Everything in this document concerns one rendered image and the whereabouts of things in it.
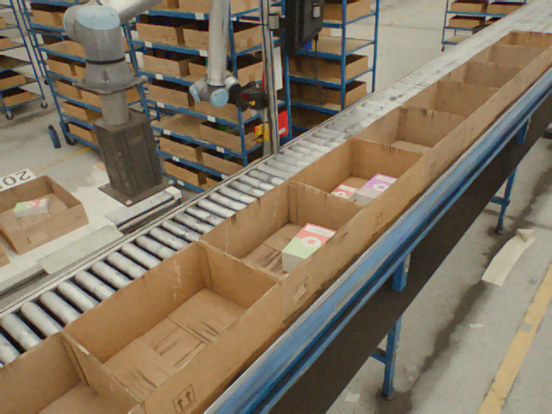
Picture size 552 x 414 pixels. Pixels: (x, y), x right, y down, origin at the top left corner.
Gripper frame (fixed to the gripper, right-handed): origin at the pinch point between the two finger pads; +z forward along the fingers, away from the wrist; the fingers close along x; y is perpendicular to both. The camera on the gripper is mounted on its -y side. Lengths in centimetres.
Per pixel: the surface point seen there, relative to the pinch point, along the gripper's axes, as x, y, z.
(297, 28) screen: -2.5, -44.9, -1.6
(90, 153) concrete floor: -22, 205, -165
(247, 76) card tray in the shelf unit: -32, 17, -36
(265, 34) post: 2.0, -35.4, -12.6
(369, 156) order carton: 22, -39, 61
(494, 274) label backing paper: -62, 28, 141
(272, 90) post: 1.2, -14.4, 0.8
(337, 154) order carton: 32, -37, 53
